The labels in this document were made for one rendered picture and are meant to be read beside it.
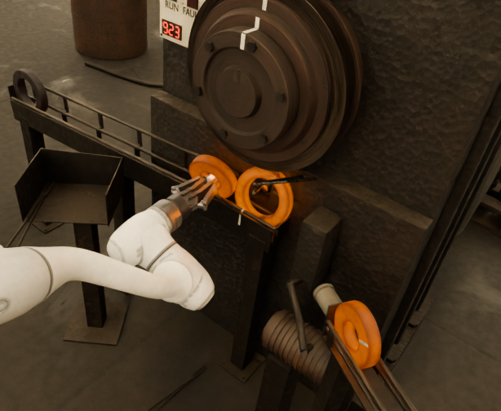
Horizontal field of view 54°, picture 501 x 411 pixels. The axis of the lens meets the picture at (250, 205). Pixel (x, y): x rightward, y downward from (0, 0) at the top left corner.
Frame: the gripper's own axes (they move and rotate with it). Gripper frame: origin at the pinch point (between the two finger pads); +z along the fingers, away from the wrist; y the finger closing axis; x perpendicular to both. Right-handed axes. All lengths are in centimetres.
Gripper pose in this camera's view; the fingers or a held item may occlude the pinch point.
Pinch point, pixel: (215, 177)
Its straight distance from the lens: 148.6
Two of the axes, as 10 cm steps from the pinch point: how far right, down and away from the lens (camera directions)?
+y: 8.3, 3.9, -4.0
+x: 0.6, -7.7, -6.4
